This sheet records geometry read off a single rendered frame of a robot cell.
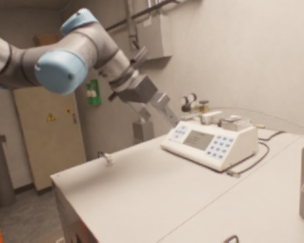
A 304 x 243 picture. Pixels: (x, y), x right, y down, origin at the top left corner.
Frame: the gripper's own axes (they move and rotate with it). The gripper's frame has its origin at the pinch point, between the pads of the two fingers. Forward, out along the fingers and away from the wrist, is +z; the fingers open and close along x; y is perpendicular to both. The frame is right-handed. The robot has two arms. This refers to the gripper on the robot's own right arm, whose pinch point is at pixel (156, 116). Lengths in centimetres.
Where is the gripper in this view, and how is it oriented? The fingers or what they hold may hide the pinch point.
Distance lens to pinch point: 59.4
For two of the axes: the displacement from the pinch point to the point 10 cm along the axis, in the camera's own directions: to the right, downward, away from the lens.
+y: -6.0, 7.4, -3.1
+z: 5.7, 6.7, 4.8
